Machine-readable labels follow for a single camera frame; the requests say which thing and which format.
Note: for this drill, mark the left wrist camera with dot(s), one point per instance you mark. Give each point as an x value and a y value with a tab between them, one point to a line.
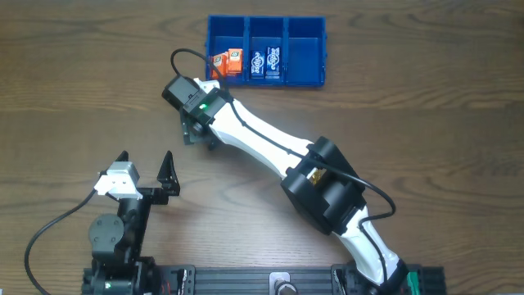
120	180

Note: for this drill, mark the blue candy pack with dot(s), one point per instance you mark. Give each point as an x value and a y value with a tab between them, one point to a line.
257	63
273	61

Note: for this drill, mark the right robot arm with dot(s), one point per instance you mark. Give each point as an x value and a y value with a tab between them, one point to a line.
254	131

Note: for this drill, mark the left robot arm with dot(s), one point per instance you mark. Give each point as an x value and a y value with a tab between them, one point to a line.
131	229

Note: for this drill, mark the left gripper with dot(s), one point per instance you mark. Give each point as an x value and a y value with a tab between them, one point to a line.
153	196

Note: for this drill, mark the blue tray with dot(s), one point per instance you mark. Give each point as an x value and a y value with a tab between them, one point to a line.
305	41

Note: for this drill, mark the orange candy box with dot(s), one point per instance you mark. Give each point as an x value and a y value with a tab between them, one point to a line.
218	70
234	65

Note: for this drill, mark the mounting rail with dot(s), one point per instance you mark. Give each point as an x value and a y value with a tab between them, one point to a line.
237	282

